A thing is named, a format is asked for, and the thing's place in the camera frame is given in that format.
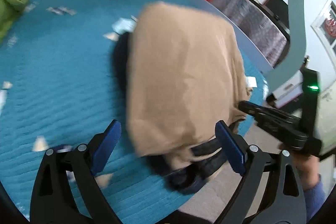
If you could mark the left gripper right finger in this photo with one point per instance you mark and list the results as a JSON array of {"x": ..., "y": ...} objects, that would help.
[{"x": 282, "y": 201}]

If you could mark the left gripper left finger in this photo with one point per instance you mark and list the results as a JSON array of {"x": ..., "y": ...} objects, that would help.
[{"x": 52, "y": 200}]

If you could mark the beige coat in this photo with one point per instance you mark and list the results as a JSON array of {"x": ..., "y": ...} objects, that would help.
[{"x": 184, "y": 74}]

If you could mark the person's right hand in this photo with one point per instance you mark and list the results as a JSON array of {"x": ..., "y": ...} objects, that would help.
[{"x": 307, "y": 166}]

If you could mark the teal candy-pattern bed cover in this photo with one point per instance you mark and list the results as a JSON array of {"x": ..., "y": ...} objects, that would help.
[{"x": 64, "y": 90}]

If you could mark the round table pink cloth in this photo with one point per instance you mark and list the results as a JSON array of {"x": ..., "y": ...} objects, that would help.
[{"x": 256, "y": 25}]

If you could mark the mint green bed frame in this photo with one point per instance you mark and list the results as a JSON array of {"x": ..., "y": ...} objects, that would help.
[{"x": 294, "y": 59}]

